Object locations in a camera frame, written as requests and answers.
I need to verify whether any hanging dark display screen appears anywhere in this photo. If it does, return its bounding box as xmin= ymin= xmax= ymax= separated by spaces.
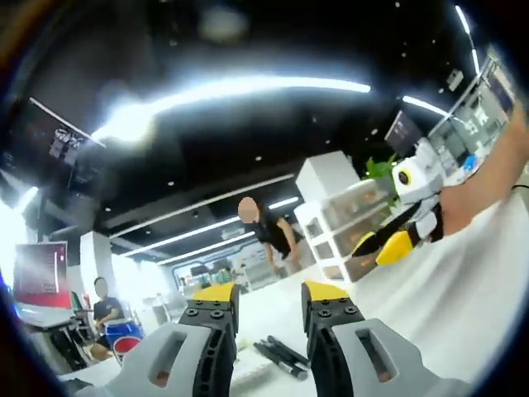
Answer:
xmin=384 ymin=109 xmax=423 ymax=156

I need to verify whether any ceiling projector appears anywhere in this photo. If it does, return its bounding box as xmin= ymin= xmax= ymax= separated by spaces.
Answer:
xmin=446 ymin=69 xmax=465 ymax=93

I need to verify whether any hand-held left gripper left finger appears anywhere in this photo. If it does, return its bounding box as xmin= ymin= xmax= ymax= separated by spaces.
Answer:
xmin=102 ymin=283 xmax=241 ymax=397

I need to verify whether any white square pillar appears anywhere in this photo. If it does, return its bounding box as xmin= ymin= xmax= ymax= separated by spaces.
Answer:
xmin=295 ymin=151 xmax=360 ymax=204

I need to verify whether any red-lit monitor screen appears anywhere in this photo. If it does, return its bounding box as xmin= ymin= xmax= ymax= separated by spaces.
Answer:
xmin=13 ymin=242 xmax=69 ymax=297

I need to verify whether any person's right hand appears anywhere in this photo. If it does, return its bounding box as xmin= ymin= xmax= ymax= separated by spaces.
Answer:
xmin=438 ymin=188 xmax=484 ymax=235

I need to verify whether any green plant in white pot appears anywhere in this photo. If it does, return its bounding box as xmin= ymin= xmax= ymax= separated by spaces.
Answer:
xmin=365 ymin=153 xmax=404 ymax=208

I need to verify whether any black pen with silver end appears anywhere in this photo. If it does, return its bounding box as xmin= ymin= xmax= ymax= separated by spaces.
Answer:
xmin=252 ymin=342 xmax=310 ymax=380

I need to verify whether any white plastic drawer organizer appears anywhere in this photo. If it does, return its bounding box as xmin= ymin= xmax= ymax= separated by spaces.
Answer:
xmin=293 ymin=179 xmax=398 ymax=285

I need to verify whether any short ceiling light strip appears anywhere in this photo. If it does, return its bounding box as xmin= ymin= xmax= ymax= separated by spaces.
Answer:
xmin=403 ymin=95 xmax=451 ymax=117

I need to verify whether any long ceiling light strip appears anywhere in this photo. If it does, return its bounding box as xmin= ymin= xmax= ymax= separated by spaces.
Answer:
xmin=90 ymin=76 xmax=372 ymax=142

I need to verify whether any hanging dark ceiling sign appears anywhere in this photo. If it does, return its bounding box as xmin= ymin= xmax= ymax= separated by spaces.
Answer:
xmin=2 ymin=97 xmax=107 ymax=195

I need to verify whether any white desk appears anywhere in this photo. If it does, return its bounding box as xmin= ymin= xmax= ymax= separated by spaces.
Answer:
xmin=57 ymin=185 xmax=529 ymax=397

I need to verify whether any blue container with round logo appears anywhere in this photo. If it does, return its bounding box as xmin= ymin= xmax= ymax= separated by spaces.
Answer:
xmin=102 ymin=321 xmax=145 ymax=366

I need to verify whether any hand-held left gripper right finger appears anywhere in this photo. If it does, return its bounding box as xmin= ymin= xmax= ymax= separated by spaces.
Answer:
xmin=301 ymin=280 xmax=452 ymax=397

